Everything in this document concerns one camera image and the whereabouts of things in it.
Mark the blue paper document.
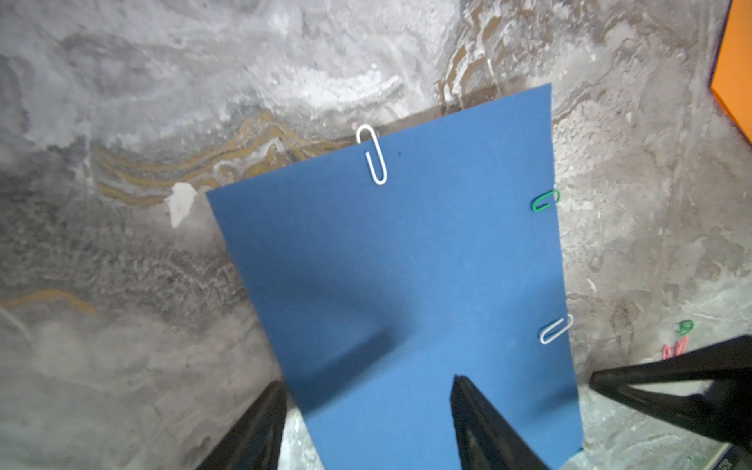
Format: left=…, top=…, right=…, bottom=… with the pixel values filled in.
left=208, top=85, right=584, bottom=469

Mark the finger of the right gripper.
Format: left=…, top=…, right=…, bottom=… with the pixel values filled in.
left=589, top=335, right=751, bottom=450

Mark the white paperclip side edge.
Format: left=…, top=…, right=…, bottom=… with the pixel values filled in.
left=539, top=313, right=575, bottom=346

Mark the orange paper document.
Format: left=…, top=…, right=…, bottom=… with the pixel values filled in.
left=710, top=0, right=751, bottom=142

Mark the green paperclip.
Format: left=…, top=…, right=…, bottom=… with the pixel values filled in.
left=531, top=189, right=560, bottom=213
left=679, top=319, right=695, bottom=337

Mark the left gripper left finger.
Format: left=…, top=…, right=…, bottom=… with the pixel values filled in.
left=197, top=381, right=287, bottom=470

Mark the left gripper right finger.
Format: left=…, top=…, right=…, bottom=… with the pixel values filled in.
left=450, top=375, right=548, bottom=470

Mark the white paperclip top edge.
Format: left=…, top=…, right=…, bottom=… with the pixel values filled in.
left=356, top=123, right=389, bottom=186

